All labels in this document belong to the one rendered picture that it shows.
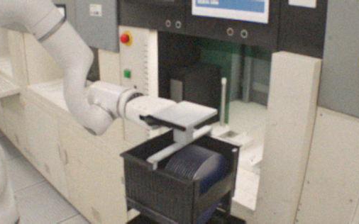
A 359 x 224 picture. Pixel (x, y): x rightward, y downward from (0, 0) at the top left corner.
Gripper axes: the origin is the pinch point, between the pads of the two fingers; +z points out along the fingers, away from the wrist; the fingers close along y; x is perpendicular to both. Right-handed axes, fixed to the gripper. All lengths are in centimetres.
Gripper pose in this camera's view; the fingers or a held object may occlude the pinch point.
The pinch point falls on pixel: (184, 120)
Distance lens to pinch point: 80.5
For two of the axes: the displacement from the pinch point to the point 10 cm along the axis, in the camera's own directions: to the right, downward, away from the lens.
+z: 7.9, 2.3, -5.7
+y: -6.2, 2.9, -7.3
